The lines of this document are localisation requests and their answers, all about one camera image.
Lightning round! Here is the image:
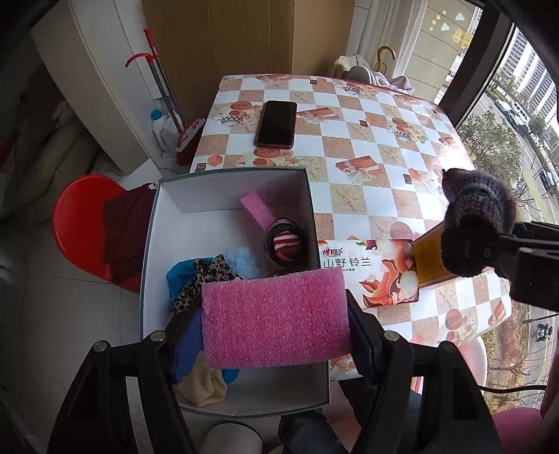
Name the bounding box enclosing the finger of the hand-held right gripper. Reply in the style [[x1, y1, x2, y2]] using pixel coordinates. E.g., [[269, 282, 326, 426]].
[[441, 220, 559, 278]]

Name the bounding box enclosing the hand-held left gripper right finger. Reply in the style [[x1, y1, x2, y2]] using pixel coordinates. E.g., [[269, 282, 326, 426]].
[[345, 288, 503, 454]]

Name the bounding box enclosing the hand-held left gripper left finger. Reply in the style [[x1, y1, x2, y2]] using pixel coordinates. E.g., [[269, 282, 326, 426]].
[[46, 281, 206, 454]]

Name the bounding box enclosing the blue cloth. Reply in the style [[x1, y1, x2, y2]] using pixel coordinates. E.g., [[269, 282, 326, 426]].
[[167, 261, 241, 385]]

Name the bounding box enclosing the dark purple knitted sock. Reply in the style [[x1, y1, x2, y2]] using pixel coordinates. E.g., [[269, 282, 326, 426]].
[[440, 167, 518, 245]]

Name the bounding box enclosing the large pink foam sheet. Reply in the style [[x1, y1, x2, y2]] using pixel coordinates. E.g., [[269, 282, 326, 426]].
[[201, 267, 352, 371]]

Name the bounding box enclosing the white cardboard box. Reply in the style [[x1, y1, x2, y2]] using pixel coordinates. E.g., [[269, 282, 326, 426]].
[[139, 167, 330, 420]]

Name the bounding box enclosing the small pink foam strip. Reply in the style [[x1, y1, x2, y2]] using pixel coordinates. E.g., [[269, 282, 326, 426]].
[[240, 193, 280, 232]]

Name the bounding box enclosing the yellow cardboard box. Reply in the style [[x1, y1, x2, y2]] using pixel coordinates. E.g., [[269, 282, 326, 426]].
[[413, 220, 464, 288]]

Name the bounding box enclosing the floral tissue box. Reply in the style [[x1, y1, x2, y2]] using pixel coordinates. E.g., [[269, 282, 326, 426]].
[[318, 238, 421, 310]]

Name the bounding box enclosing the leopard print scrunchie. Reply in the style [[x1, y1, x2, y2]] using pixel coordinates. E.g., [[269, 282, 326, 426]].
[[170, 255, 243, 317]]

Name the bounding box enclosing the beige cloth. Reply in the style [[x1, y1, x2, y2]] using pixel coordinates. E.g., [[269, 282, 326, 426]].
[[175, 351, 228, 408]]

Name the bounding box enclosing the dark red cloth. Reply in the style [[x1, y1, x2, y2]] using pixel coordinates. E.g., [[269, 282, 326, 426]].
[[102, 188, 155, 284]]

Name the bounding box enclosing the light pink plastic stool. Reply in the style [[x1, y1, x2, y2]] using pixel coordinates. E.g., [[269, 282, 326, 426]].
[[411, 336, 487, 394]]

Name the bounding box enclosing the red white striped sock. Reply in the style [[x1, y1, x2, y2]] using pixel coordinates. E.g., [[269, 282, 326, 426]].
[[263, 217, 308, 265]]

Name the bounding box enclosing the white round object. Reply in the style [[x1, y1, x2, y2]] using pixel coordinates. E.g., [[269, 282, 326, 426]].
[[205, 421, 263, 454]]

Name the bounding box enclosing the red plastic stool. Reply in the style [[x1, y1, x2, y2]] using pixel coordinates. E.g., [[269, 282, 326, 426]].
[[52, 175, 145, 293]]

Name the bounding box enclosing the maroon chair seat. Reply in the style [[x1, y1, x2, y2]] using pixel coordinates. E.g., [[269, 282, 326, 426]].
[[491, 406, 559, 454]]

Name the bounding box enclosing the checkered printed tablecloth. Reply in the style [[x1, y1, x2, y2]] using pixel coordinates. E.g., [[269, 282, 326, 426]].
[[189, 74, 514, 385]]

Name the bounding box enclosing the pale pink towel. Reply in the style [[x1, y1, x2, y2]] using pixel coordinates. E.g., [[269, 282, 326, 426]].
[[373, 72, 413, 92]]

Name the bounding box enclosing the white bottle blue cap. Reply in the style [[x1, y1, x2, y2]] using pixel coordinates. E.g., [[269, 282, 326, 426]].
[[151, 109, 175, 151]]

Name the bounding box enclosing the pale folded bedding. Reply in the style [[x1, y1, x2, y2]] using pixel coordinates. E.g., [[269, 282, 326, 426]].
[[13, 126, 110, 219]]

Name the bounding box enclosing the dark smartphone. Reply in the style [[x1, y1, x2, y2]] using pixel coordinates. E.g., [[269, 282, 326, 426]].
[[255, 100, 298, 149]]

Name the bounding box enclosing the white curtain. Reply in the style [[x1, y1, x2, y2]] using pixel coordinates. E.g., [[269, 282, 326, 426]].
[[354, 0, 431, 83]]

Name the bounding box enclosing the white cabinet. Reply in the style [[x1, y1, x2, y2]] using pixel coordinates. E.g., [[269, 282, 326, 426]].
[[30, 0, 184, 175]]

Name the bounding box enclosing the brown cardboard panel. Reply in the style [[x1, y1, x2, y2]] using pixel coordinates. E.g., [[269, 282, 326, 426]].
[[142, 0, 354, 127]]

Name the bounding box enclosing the black cable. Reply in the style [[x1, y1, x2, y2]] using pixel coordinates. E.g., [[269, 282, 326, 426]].
[[478, 382, 549, 394]]

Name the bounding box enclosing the dark window frame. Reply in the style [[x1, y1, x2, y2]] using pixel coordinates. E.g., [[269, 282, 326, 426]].
[[439, 22, 516, 127]]

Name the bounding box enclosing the red handled mop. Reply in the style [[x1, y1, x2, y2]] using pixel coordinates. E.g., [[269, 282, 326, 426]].
[[126, 28, 206, 167]]

